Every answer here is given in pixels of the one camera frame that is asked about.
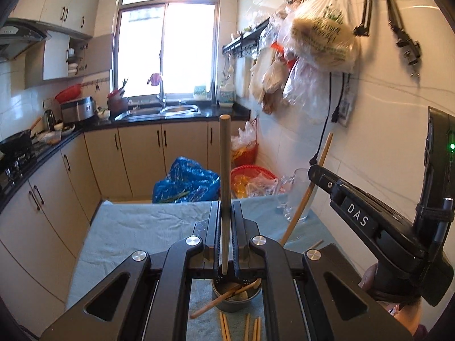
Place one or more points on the black wall shelf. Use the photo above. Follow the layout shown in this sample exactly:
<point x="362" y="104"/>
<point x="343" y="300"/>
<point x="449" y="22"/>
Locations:
<point x="241" y="42"/>

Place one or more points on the white detergent bottle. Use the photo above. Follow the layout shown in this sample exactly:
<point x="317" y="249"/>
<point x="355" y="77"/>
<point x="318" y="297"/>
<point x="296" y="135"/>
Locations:
<point x="226" y="96"/>

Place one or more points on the white bowl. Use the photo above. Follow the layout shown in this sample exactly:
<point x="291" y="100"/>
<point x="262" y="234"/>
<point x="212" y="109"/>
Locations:
<point x="103" y="114"/>

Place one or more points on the range hood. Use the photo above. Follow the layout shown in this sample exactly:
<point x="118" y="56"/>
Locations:
<point x="21" y="41"/>

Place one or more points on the blue plastic bag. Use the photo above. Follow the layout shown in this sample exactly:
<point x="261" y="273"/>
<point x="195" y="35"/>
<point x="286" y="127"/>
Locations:
<point x="185" y="181"/>

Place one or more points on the white hanging card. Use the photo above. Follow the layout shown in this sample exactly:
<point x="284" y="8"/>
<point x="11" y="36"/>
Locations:
<point x="345" y="110"/>

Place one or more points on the plastic food container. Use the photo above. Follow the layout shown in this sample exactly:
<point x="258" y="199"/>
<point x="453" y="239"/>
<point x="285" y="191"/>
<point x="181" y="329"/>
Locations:
<point x="53" y="137"/>

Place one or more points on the small red basket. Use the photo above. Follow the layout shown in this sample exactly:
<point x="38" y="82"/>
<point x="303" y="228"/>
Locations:
<point x="248" y="156"/>

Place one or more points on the light blue towel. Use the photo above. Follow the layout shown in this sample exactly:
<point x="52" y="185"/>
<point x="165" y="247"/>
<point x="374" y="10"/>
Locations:
<point x="135" y="227"/>

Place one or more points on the large printed plastic bag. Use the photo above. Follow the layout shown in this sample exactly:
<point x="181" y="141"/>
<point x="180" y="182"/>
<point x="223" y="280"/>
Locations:
<point x="323" y="35"/>

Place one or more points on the steel kettle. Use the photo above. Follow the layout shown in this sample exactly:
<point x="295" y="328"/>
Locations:
<point x="49" y="120"/>

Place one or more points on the clear plastic bags in basket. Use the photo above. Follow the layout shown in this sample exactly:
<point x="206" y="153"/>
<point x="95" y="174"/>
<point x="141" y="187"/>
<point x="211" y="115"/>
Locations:
<point x="263" y="186"/>

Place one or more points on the black folding stand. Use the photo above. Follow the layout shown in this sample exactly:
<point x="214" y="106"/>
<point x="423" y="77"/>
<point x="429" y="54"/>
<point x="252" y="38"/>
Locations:
<point x="405" y="42"/>
<point x="366" y="17"/>

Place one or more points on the gas stove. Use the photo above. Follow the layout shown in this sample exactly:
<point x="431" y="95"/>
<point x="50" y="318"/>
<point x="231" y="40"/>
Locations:
<point x="12" y="168"/>

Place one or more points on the hanging clear plastic bags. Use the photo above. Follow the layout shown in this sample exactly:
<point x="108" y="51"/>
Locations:
<point x="302" y="85"/>

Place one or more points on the green sponge pack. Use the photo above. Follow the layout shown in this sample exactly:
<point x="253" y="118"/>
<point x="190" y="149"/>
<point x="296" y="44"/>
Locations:
<point x="200" y="93"/>

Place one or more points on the metal faucet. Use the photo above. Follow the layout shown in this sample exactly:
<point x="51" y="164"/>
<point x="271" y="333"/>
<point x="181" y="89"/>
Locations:
<point x="161" y="96"/>

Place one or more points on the silver rice cooker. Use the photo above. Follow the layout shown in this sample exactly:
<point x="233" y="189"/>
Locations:
<point x="78" y="110"/>

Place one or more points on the bundle of wooden chopsticks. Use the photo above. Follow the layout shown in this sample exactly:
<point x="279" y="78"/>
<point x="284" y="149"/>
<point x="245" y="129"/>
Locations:
<point x="209" y="307"/>

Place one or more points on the beige wall cabinets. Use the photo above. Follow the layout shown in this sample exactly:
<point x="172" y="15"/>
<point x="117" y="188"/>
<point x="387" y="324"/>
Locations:
<point x="71" y="3"/>

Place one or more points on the white plastic bags on basket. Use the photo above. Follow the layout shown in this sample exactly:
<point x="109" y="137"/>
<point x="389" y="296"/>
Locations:
<point x="245" y="135"/>

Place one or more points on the black countertop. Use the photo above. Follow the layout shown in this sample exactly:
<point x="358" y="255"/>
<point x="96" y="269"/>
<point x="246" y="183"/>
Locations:
<point x="220" y="112"/>

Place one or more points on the grey metal cup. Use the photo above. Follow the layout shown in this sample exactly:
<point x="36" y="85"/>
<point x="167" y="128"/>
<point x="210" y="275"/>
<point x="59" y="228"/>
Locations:
<point x="234" y="306"/>

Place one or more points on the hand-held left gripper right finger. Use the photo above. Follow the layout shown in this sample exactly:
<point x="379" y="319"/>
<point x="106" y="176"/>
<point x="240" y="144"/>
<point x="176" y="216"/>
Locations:
<point x="236" y="227"/>

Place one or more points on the pink cloth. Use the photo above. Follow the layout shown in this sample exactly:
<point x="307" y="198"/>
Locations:
<point x="155" y="79"/>

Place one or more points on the red colander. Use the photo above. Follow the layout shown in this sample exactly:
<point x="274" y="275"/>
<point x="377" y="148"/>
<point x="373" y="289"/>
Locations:
<point x="68" y="93"/>

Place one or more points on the dark dish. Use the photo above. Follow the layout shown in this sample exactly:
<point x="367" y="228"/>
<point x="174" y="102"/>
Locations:
<point x="65" y="127"/>

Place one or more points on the person's right hand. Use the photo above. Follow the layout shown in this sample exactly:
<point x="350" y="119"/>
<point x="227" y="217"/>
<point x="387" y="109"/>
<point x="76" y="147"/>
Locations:
<point x="407" y="316"/>

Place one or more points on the large red basket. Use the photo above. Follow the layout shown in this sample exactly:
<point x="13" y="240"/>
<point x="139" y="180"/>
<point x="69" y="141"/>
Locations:
<point x="248" y="171"/>

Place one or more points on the beige base cabinets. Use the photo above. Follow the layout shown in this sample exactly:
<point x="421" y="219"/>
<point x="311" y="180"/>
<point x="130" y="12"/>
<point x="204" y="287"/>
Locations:
<point x="142" y="156"/>

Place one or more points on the brown utensil pot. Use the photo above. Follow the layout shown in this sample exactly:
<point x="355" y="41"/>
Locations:
<point x="116" y="106"/>

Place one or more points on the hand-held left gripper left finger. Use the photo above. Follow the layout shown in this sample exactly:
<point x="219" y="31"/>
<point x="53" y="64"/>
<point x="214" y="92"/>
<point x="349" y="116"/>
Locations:
<point x="215" y="227"/>

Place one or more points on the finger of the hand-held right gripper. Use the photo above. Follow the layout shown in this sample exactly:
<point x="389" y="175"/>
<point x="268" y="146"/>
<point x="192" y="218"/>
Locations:
<point x="323" y="181"/>

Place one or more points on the clear glass mug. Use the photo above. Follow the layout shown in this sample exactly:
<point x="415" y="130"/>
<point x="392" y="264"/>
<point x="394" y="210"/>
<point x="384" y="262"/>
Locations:
<point x="289" y="199"/>

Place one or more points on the steel sink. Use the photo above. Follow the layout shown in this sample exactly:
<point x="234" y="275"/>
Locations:
<point x="149" y="112"/>

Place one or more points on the window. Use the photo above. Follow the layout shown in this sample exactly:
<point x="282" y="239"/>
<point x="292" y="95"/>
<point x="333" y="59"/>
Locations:
<point x="167" y="42"/>

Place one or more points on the black wok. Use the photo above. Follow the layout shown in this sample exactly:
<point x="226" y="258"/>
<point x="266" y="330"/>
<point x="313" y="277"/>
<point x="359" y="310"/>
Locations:
<point x="16" y="142"/>

